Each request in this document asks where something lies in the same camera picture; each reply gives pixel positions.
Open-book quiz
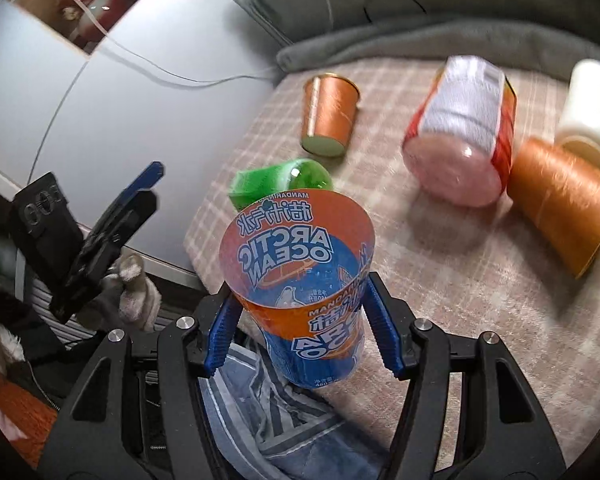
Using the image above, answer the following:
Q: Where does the small copper patterned cup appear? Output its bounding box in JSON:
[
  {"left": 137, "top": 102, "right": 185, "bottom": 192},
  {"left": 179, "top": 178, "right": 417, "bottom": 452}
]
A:
[{"left": 300, "top": 73, "right": 361, "bottom": 158}]

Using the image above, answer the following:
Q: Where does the red white ceramic jar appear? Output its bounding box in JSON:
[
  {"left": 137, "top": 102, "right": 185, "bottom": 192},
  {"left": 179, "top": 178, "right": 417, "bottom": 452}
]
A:
[{"left": 59, "top": 0, "right": 129, "bottom": 48}]

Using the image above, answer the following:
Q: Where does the blue orange Arctic Ocean cup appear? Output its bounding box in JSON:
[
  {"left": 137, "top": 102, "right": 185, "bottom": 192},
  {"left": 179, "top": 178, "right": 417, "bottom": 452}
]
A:
[{"left": 219, "top": 188, "right": 375, "bottom": 389}]

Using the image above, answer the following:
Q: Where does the green plastic cup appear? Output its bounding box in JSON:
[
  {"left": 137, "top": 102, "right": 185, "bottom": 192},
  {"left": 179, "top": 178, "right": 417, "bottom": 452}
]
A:
[{"left": 227, "top": 158, "right": 334, "bottom": 211}]

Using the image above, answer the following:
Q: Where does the white cable on wall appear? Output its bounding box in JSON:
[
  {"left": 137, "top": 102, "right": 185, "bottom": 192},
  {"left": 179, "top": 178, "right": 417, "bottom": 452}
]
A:
[{"left": 32, "top": 0, "right": 282, "bottom": 90}]

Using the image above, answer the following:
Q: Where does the grey fleece blanket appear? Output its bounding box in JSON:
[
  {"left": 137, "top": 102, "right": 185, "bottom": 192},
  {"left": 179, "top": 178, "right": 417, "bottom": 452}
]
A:
[{"left": 276, "top": 15, "right": 600, "bottom": 81}]

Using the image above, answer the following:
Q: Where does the red white labelled plastic cup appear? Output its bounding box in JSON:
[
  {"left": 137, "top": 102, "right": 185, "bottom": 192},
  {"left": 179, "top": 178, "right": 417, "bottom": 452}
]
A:
[{"left": 402, "top": 55, "right": 517, "bottom": 208}]

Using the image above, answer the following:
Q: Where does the blue striped cloth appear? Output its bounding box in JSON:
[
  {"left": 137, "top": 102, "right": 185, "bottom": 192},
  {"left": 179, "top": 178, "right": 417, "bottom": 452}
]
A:
[{"left": 199, "top": 339, "right": 387, "bottom": 479}]

